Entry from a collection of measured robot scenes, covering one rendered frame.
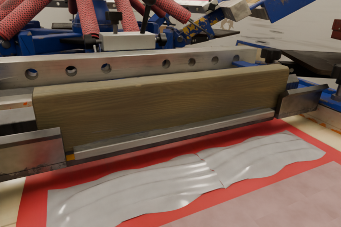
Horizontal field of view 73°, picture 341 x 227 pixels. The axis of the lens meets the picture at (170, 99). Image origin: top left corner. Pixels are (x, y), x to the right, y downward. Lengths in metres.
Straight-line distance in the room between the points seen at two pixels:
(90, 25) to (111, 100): 0.49
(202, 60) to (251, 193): 0.38
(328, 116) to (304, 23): 2.22
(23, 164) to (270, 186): 0.27
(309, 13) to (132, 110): 2.46
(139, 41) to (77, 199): 0.39
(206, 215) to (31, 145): 0.18
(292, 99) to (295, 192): 0.17
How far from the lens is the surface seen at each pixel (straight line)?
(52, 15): 4.40
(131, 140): 0.28
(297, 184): 0.32
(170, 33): 0.96
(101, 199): 0.26
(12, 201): 0.30
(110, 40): 0.55
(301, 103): 0.44
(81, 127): 0.27
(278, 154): 0.35
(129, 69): 0.51
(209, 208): 0.26
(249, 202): 0.28
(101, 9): 1.07
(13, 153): 0.27
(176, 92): 0.29
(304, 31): 2.66
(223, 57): 0.62
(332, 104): 0.47
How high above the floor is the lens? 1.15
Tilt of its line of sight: 23 degrees down
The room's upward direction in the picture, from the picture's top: 2 degrees clockwise
